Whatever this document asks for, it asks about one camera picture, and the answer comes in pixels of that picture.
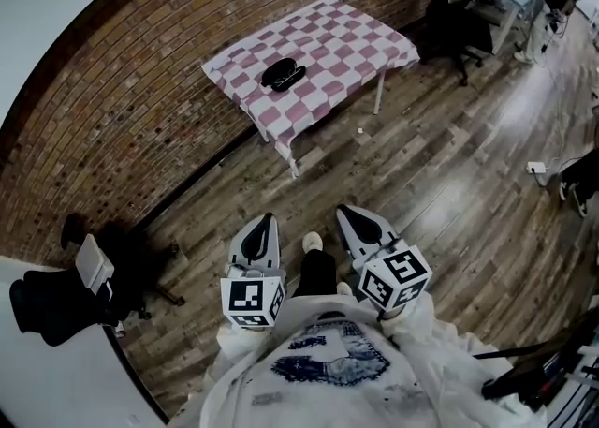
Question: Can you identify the person's right forearm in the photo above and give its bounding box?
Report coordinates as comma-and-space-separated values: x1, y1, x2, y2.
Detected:
376, 297, 476, 374

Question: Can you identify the white-legged table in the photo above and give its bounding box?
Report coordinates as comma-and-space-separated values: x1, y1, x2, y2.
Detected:
261, 69, 387, 180

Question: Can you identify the red white checkered tablecloth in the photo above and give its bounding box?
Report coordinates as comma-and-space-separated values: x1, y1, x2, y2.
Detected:
201, 0, 421, 156

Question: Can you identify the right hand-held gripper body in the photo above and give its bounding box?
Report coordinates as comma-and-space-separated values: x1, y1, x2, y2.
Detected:
349, 233, 433, 320

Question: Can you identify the white box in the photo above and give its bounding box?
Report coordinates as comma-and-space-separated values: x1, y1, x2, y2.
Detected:
74, 232, 116, 297

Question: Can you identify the black equipment stand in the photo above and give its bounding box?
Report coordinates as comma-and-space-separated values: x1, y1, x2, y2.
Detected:
480, 312, 599, 428

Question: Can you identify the white power cable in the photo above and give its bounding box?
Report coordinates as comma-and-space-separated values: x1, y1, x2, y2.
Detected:
544, 134, 599, 170

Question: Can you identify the person's left forearm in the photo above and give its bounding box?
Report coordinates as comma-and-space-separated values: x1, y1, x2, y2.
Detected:
203, 320, 280, 402

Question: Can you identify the black glasses case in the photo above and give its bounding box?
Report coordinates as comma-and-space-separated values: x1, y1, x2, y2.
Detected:
260, 56, 308, 92

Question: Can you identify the black office chair with box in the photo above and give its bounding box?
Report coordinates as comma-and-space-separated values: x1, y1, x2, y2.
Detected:
8, 212, 184, 348

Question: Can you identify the white printed shirt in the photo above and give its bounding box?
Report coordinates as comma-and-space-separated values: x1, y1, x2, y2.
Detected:
167, 293, 549, 428

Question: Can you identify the black swivel chair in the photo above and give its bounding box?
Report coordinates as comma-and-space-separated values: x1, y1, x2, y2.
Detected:
415, 0, 495, 86

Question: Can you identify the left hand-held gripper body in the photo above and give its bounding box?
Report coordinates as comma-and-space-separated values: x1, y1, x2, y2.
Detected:
220, 259, 287, 330

